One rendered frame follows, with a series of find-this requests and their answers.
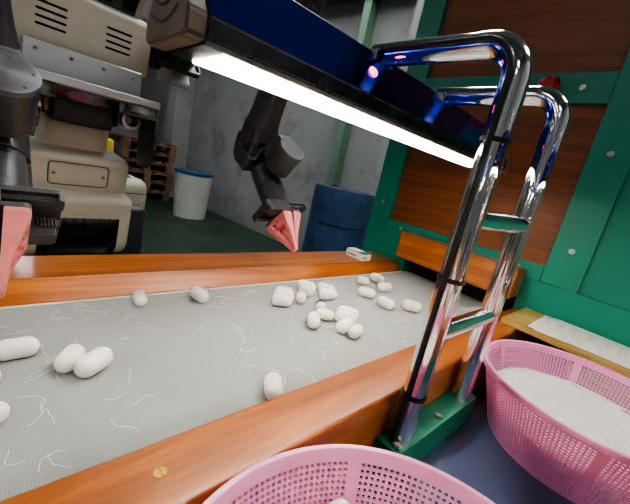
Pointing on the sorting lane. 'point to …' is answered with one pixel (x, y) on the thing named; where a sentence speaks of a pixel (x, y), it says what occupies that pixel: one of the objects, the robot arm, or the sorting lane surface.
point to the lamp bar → (311, 63)
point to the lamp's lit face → (322, 104)
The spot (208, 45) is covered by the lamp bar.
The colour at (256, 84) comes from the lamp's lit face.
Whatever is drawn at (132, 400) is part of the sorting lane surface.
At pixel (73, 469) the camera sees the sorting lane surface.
